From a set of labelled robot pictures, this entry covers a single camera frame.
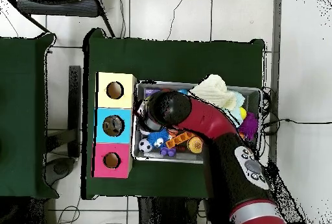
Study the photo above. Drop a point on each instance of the dark green side table cloth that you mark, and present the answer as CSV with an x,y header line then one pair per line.
x,y
23,130

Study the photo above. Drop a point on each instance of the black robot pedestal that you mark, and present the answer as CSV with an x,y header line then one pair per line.
x,y
166,211

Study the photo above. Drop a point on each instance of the purple spiky toy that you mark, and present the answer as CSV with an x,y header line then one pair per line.
x,y
249,125

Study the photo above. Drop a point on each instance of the long orange block with holes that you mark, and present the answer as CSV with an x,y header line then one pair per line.
x,y
179,139

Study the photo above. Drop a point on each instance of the blue spiky ball toy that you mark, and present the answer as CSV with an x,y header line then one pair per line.
x,y
158,139

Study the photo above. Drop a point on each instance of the black and white soccer ball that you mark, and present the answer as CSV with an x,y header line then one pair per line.
x,y
144,145

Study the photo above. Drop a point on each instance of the black chair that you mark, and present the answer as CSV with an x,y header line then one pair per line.
x,y
57,5

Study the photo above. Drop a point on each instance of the mint green waffle cloth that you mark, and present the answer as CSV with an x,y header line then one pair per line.
x,y
238,99

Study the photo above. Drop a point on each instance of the wooden box with three holes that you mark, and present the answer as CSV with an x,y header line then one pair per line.
x,y
114,102

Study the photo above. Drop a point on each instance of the black flat panel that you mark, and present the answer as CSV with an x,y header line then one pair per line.
x,y
74,104

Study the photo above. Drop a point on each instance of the shallow mesh metal bin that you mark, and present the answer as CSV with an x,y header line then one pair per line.
x,y
140,156

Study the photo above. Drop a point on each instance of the yellow round toy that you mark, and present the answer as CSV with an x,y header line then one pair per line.
x,y
195,144

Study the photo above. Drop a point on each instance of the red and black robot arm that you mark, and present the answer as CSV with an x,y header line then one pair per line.
x,y
207,120

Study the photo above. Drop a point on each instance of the cream waffle cloth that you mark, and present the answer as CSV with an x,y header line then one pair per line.
x,y
212,91

